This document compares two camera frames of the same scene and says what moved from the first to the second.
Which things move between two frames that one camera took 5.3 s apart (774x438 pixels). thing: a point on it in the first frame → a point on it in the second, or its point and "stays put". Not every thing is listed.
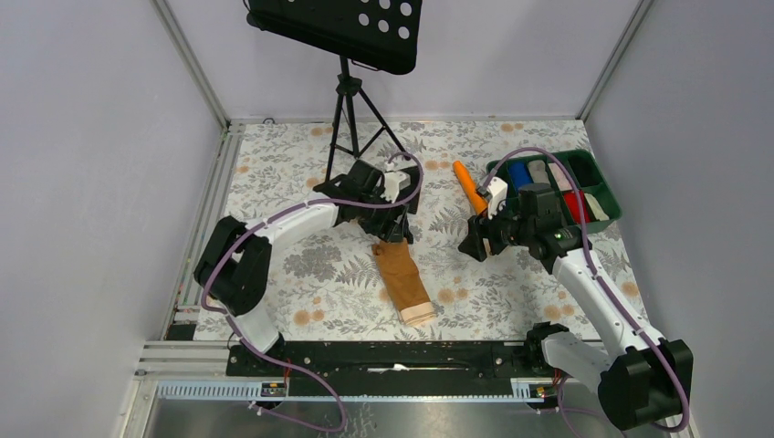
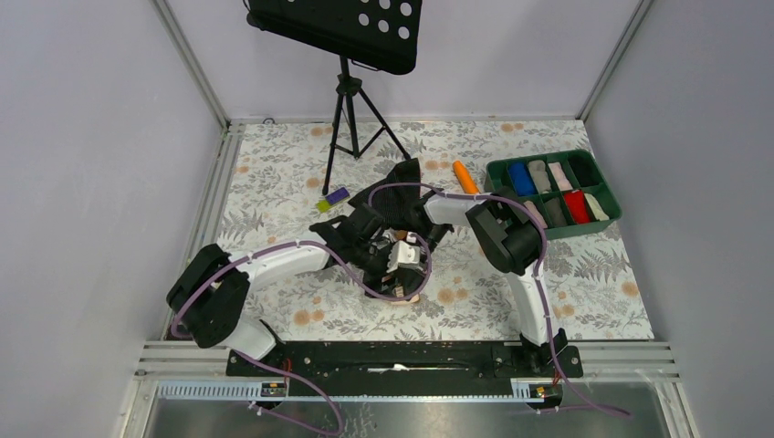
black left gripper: [369, 227] → [374, 285]
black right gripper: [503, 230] → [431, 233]
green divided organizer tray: [600, 202] stays put
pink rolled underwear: [559, 177] stays put
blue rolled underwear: [519, 173] stays put
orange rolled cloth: [479, 203] stays put
